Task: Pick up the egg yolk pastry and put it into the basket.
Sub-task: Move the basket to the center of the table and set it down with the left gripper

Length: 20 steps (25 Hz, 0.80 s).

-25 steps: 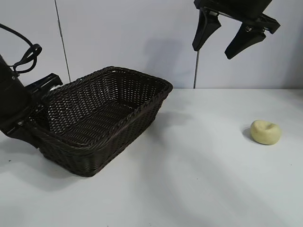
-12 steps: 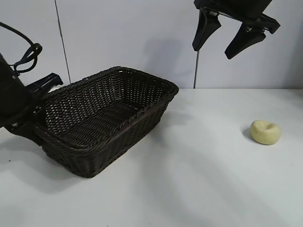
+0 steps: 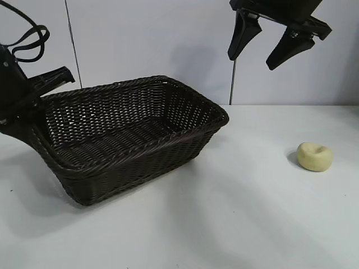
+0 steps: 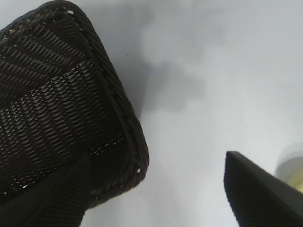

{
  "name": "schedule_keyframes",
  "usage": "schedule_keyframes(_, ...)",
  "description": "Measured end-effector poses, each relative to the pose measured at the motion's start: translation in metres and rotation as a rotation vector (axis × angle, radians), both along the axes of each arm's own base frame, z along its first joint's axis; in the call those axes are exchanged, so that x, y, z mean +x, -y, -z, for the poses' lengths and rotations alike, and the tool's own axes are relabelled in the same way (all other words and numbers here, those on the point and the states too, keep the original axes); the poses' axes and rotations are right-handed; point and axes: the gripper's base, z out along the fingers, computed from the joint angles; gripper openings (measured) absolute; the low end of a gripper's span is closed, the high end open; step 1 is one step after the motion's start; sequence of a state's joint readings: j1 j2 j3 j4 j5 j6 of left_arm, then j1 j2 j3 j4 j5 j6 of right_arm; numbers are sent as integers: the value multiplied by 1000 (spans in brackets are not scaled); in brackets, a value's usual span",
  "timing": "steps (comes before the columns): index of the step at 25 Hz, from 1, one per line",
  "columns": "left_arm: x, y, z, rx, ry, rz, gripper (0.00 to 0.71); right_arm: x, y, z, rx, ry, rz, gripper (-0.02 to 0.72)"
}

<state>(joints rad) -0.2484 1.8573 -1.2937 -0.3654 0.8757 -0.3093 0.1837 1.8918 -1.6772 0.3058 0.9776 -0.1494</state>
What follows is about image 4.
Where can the dark brown woven basket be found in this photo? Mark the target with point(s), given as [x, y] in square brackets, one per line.
[59, 94]

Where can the pale yellow egg yolk pastry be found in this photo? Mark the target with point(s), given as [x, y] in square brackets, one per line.
[294, 175]

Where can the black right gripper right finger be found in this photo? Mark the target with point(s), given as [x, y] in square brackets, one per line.
[260, 198]

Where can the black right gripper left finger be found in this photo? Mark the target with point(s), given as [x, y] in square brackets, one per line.
[47, 203]

